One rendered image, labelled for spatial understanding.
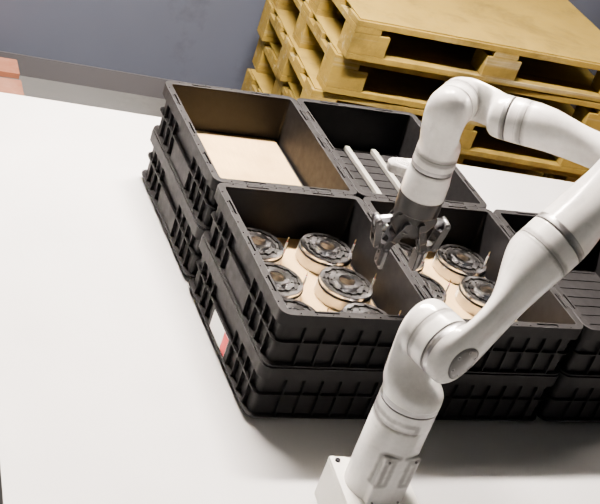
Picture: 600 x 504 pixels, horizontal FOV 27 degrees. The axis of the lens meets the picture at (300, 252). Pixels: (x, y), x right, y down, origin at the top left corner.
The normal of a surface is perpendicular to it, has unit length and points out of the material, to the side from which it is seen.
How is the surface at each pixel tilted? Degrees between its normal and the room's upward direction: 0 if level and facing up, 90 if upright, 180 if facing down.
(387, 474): 90
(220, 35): 90
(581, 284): 0
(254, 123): 90
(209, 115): 90
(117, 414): 0
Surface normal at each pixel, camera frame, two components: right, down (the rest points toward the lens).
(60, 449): 0.29, -0.82
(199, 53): 0.25, 0.56
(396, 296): -0.90, -0.07
